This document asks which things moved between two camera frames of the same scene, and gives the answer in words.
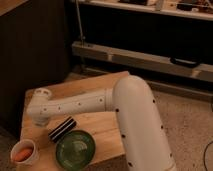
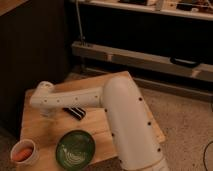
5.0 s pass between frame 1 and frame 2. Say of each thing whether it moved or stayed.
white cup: stayed
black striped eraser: moved
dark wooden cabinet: stayed
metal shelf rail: stayed
